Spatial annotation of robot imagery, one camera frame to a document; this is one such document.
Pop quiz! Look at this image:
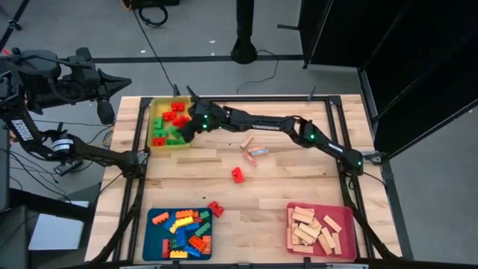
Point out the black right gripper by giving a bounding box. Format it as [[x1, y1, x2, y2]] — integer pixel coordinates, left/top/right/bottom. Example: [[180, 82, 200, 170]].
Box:
[[180, 100, 229, 144]]

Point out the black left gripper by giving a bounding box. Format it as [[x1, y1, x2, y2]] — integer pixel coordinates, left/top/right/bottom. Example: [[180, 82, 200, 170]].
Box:
[[55, 47, 132, 126]]

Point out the blue plastic bin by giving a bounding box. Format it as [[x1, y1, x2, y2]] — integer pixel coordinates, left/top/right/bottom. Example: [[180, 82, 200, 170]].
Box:
[[141, 207, 213, 262]]

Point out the yellow translucent plastic bin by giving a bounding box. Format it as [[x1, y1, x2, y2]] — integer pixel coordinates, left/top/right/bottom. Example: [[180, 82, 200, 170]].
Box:
[[146, 96, 192, 150]]

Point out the black floor tape strip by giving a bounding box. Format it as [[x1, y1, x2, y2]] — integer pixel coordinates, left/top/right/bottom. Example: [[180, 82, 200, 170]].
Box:
[[91, 55, 304, 65]]

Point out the black power adapter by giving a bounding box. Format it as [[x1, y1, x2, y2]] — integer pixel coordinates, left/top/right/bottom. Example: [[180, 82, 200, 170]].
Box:
[[54, 159, 84, 177]]

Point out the black floor box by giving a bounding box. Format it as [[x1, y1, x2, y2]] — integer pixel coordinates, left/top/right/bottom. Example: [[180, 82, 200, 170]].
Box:
[[121, 0, 181, 10]]

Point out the black tripod leg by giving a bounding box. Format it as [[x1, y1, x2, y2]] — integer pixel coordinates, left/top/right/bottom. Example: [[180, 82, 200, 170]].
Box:
[[0, 0, 31, 52]]

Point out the black stand base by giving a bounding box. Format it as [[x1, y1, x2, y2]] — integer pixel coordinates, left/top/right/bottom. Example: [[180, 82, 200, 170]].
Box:
[[230, 0, 258, 65]]

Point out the white sheet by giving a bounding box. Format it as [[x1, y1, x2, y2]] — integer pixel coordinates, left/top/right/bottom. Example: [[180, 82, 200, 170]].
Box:
[[28, 200, 90, 251]]

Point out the black desk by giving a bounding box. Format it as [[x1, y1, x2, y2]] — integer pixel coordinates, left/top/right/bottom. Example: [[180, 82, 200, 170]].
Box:
[[0, 126, 93, 269]]

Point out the pink plastic bin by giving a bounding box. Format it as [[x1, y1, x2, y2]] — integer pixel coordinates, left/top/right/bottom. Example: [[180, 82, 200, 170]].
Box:
[[285, 202, 358, 261]]

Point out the black partition curtain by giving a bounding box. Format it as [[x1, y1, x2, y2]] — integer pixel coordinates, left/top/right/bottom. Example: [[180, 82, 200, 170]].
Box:
[[297, 0, 478, 164]]

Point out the long black floor cable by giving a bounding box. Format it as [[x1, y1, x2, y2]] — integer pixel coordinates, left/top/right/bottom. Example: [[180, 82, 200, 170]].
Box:
[[132, 7, 177, 93]]

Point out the black cable coil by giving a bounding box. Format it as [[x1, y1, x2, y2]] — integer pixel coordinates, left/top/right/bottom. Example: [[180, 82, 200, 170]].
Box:
[[137, 2, 170, 28]]

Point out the thin black floor cable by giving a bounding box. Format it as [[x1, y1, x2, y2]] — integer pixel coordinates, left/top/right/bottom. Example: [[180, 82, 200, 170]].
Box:
[[235, 49, 280, 95]]

